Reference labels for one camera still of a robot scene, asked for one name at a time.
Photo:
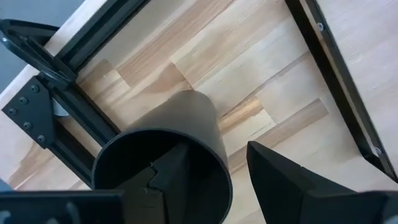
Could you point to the tall black cup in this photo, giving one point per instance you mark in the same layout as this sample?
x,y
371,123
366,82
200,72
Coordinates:
x,y
186,112

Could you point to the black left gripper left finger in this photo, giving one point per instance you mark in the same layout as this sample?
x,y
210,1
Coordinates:
x,y
161,186

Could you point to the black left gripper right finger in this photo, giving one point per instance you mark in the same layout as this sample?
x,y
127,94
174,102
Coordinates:
x,y
280,186

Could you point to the black aluminium rig frame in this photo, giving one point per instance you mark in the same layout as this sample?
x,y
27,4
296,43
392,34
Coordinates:
x,y
31,112

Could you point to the black metal shelf, wood board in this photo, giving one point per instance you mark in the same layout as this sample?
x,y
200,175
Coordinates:
x,y
337,93

